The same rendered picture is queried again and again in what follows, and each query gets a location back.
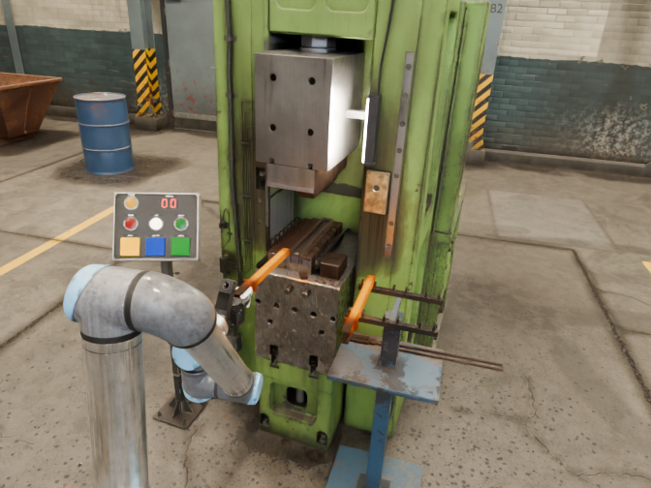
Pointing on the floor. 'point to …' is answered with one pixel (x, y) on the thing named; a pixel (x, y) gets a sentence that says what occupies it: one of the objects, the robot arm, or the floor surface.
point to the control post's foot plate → (170, 415)
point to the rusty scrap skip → (23, 104)
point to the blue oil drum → (105, 133)
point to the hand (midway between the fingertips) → (246, 287)
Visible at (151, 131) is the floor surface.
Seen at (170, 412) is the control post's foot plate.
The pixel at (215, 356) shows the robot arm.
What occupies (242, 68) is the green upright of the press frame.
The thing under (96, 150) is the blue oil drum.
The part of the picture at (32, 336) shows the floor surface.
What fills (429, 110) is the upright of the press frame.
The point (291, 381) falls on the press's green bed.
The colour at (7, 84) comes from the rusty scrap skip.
